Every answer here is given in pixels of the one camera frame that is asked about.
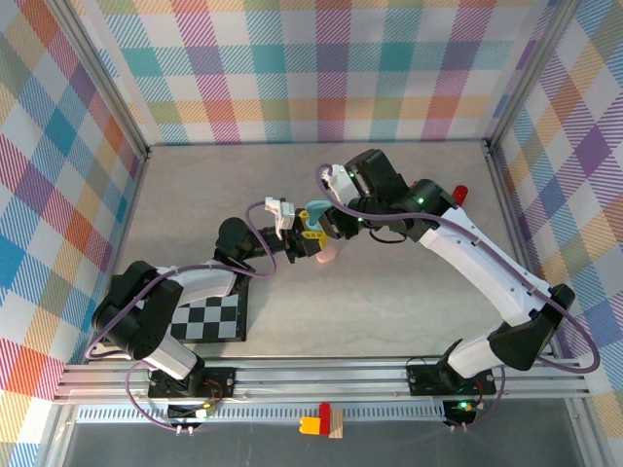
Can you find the blue earbud charging case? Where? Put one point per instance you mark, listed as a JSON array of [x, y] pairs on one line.
[[317, 208]]

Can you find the pink earbud charging case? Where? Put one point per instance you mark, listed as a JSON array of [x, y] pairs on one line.
[[327, 254]]

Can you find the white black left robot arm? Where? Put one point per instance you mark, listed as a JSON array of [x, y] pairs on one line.
[[204, 282]]

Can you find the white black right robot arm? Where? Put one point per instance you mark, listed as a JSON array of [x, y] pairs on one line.
[[487, 272]]

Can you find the long red block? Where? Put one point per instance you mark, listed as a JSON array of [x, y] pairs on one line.
[[461, 193]]

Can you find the black white checkerboard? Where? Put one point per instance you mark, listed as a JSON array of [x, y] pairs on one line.
[[219, 318]]

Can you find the black controller board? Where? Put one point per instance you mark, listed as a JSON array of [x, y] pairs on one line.
[[187, 412], [460, 411]]

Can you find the red toy brick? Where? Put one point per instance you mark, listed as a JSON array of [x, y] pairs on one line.
[[324, 418]]

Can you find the wooden toy block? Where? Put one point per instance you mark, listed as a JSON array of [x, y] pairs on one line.
[[336, 423]]

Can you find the yellow toy brick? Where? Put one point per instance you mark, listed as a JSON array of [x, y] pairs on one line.
[[310, 425]]

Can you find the aluminium table side rail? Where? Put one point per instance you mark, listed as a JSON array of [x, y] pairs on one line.
[[509, 204], [131, 204]]

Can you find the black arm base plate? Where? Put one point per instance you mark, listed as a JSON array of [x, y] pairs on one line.
[[219, 379], [423, 382]]

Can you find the aluminium mounting rail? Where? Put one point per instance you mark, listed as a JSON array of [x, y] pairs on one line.
[[316, 377]]

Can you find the aluminium frame post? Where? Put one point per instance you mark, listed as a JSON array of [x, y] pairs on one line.
[[530, 73], [102, 80]]

